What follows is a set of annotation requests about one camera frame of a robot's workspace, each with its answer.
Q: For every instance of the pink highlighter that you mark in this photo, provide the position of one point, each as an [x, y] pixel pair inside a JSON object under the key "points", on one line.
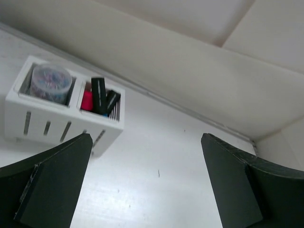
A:
{"points": [[87, 101]]}

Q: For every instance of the blue highlighter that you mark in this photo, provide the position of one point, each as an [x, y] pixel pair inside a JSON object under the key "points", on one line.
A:
{"points": [[112, 99]]}

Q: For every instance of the clear jar of pins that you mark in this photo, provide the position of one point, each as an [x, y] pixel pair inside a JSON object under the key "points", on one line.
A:
{"points": [[50, 82]]}

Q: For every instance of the orange highlighter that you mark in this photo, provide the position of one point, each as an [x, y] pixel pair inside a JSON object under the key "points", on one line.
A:
{"points": [[99, 95]]}

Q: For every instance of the white slatted organizer box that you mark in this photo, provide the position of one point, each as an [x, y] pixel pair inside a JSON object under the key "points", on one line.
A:
{"points": [[34, 119]]}

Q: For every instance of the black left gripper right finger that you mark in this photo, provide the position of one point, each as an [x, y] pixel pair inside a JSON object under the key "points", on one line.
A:
{"points": [[251, 192]]}

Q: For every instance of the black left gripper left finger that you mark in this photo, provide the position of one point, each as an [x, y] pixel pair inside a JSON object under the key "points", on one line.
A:
{"points": [[42, 191]]}

